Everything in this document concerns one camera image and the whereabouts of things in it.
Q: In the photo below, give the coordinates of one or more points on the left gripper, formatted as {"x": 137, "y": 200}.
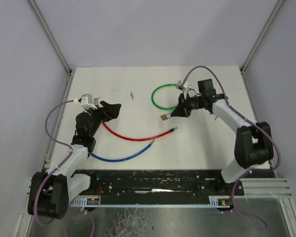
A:
{"x": 109, "y": 111}

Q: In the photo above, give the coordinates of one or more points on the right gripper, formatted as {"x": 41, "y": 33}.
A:
{"x": 182, "y": 109}

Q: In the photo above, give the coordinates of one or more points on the green cable lock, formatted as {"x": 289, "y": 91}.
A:
{"x": 165, "y": 97}

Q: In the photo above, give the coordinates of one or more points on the brass padlock with key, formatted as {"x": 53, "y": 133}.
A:
{"x": 165, "y": 117}

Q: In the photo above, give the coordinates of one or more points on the red cable lock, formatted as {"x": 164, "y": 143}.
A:
{"x": 141, "y": 138}

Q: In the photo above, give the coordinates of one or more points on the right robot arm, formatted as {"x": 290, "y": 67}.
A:
{"x": 252, "y": 144}

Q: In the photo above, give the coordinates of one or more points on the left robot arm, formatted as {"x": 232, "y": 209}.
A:
{"x": 52, "y": 191}

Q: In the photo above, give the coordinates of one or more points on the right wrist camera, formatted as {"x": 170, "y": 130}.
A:
{"x": 184, "y": 87}

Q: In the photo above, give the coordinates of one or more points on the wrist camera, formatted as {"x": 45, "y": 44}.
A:
{"x": 86, "y": 102}
{"x": 184, "y": 87}

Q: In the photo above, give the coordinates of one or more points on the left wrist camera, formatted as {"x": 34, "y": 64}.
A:
{"x": 86, "y": 102}

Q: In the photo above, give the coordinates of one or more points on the left aluminium frame post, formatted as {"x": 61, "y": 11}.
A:
{"x": 49, "y": 35}

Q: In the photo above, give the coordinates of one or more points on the aluminium frame post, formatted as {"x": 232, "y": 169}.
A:
{"x": 49, "y": 35}
{"x": 262, "y": 34}

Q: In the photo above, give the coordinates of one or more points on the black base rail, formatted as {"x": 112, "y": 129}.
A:
{"x": 115, "y": 182}

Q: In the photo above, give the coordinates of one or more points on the right aluminium frame post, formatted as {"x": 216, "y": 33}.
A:
{"x": 262, "y": 34}

